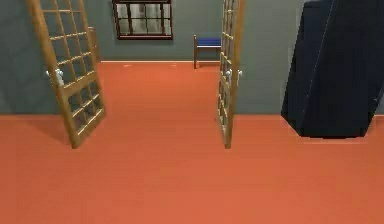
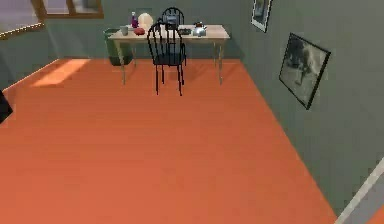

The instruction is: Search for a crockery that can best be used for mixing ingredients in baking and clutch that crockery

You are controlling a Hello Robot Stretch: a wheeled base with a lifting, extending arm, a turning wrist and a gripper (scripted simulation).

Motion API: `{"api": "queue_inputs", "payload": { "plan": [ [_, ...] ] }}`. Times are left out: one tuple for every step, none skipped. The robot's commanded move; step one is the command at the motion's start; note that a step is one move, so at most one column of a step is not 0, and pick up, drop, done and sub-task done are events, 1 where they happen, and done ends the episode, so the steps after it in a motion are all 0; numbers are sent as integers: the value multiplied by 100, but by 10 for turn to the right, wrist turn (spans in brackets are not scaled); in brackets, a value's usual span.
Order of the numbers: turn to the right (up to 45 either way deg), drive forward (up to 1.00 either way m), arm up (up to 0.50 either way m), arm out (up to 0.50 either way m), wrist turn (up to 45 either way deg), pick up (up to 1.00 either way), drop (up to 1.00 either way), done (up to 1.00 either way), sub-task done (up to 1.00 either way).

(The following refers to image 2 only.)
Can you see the red round dish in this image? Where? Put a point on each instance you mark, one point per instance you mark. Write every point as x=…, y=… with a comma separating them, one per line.
x=139, y=31

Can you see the purple bottle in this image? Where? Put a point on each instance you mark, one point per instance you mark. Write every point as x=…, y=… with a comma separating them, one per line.
x=134, y=21

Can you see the dark green bin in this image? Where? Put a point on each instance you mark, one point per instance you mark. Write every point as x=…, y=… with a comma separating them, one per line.
x=114, y=53

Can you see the pale wooden table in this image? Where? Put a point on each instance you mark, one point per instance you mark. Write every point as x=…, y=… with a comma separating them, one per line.
x=213, y=33

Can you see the white framed picture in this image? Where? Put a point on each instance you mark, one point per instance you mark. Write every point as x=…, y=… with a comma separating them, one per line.
x=260, y=13

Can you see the silver kettle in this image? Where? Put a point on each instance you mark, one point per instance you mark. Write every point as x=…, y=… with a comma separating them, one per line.
x=199, y=30

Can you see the black flat tray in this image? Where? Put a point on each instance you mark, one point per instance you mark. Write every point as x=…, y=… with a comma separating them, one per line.
x=185, y=31

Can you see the grey cup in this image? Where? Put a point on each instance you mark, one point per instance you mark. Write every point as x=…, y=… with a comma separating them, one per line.
x=124, y=30

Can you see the white door frame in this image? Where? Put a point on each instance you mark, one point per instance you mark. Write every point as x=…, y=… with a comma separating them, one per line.
x=361, y=191

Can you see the black furniture corner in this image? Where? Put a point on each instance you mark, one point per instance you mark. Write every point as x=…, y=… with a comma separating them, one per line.
x=4, y=108

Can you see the black framed picture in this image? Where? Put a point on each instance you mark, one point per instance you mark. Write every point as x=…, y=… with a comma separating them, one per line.
x=302, y=70

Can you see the cream round bowl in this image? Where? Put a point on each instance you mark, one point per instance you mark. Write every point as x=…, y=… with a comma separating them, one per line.
x=145, y=20

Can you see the brown framed window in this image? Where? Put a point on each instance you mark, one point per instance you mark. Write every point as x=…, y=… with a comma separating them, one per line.
x=71, y=11
x=20, y=20

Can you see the black spindle-back chair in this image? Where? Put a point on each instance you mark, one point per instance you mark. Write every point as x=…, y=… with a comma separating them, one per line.
x=167, y=57
x=172, y=16

